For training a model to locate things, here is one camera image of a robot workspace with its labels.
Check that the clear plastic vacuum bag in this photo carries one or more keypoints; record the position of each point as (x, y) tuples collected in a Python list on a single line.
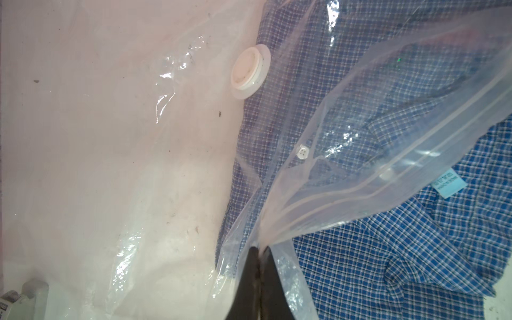
[(119, 135)]

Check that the blue checked shirt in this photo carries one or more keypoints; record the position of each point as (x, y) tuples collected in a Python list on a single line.
[(375, 160)]

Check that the white bag valve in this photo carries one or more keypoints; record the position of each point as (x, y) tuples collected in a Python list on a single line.
[(250, 71)]

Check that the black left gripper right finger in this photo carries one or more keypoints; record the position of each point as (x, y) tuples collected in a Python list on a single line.
[(274, 305)]

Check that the white bag slider clip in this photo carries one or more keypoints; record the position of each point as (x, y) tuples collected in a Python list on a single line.
[(30, 304)]

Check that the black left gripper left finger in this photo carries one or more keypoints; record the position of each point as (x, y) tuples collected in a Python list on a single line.
[(247, 301)]

